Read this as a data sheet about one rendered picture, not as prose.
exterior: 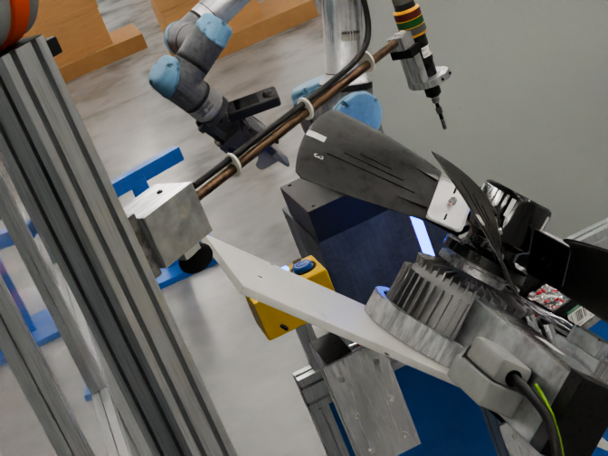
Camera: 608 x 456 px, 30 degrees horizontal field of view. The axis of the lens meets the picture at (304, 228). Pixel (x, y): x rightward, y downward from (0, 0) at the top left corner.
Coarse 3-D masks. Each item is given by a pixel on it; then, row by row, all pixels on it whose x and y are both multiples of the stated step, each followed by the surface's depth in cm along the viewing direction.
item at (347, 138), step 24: (336, 120) 188; (312, 144) 180; (336, 144) 182; (360, 144) 184; (384, 144) 186; (312, 168) 176; (336, 168) 178; (360, 168) 180; (384, 168) 181; (408, 168) 183; (432, 168) 184; (360, 192) 177; (384, 192) 179; (408, 192) 180; (432, 192) 181
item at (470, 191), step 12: (444, 168) 151; (456, 168) 158; (456, 180) 152; (468, 180) 160; (468, 192) 154; (480, 192) 165; (468, 204) 149; (480, 204) 158; (480, 216) 153; (492, 216) 165; (492, 228) 158; (492, 240) 151; (504, 264) 149; (516, 288) 149
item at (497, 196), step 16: (496, 192) 178; (512, 192) 177; (496, 208) 178; (512, 208) 177; (528, 208) 177; (544, 208) 178; (512, 224) 177; (528, 224) 177; (448, 240) 182; (464, 240) 182; (480, 240) 180; (512, 240) 177; (528, 240) 178; (464, 256) 178; (480, 256) 177; (512, 256) 180; (496, 272) 177; (512, 272) 178
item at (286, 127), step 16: (384, 48) 173; (368, 64) 169; (352, 80) 166; (320, 96) 161; (304, 112) 158; (288, 128) 155; (256, 144) 152; (272, 144) 154; (240, 160) 148; (224, 176) 146; (208, 192) 144
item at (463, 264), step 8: (448, 256) 180; (456, 256) 181; (456, 264) 179; (464, 264) 178; (472, 264) 179; (472, 272) 177; (480, 272) 177; (488, 272) 179; (488, 280) 177; (496, 280) 177; (504, 280) 180; (496, 288) 178
